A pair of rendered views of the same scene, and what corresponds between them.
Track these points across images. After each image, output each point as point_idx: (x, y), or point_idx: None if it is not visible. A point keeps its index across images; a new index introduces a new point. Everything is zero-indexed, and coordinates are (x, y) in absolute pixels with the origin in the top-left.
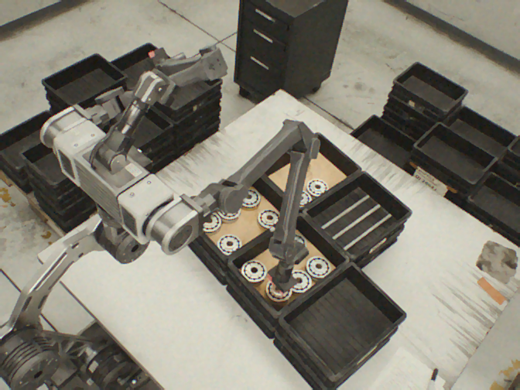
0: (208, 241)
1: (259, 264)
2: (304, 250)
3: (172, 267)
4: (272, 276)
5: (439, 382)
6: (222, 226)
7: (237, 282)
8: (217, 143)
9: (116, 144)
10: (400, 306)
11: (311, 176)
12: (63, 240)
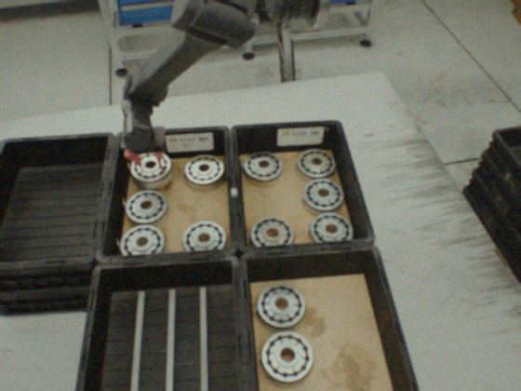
0: (271, 123)
1: (208, 180)
2: (127, 128)
3: None
4: (153, 127)
5: None
6: (304, 183)
7: (207, 153)
8: (514, 315)
9: None
10: (14, 377)
11: (328, 379)
12: (392, 90)
